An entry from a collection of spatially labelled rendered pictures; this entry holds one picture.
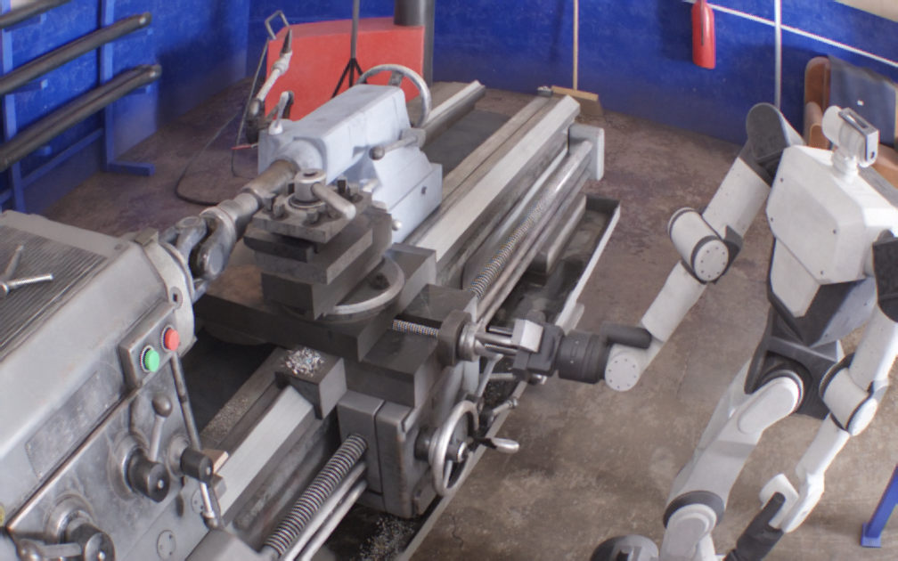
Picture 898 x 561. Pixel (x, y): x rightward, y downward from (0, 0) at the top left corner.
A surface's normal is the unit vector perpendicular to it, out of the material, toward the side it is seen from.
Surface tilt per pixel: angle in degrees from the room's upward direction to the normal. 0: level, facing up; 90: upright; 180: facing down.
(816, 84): 90
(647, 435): 0
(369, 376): 90
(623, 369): 71
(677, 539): 90
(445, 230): 36
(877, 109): 90
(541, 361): 48
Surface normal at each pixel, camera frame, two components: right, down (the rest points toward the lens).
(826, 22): -0.36, 0.44
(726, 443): -0.30, 0.78
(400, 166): 0.86, -0.18
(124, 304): 0.67, -0.48
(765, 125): -0.68, -0.21
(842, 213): -0.52, -0.55
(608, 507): 0.02, -0.88
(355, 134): 0.93, 0.12
